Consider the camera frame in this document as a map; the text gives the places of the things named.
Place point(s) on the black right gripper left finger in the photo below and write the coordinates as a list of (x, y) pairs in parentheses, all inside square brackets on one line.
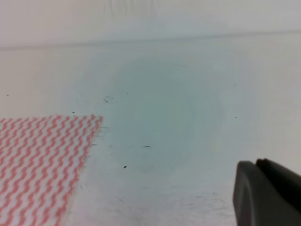
[(252, 195)]

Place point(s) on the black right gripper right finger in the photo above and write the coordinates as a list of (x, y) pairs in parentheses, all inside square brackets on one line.
[(278, 199)]

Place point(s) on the pink white wavy striped towel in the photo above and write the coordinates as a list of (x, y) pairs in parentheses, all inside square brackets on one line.
[(41, 159)]

